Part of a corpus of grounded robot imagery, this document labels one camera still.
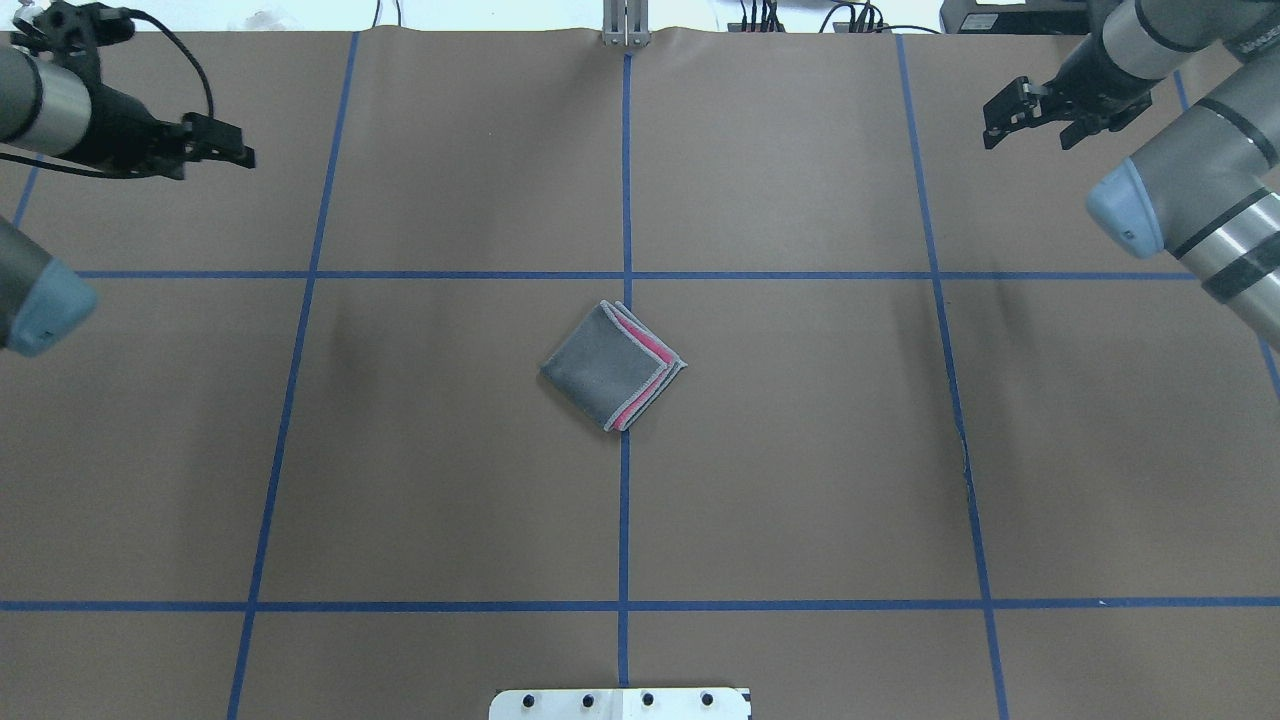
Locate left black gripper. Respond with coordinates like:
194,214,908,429
79,85,257,181

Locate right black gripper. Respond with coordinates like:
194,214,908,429
982,45,1146,151

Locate pink and grey towel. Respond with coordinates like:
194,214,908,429
539,300,687,433

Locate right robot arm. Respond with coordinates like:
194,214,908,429
983,1,1279,347

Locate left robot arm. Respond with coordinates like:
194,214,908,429
1,47,257,357

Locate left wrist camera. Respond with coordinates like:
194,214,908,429
9,1,136,59

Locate aluminium frame post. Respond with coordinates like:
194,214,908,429
600,0,652,49

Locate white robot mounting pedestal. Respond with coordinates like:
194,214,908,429
488,687,753,719

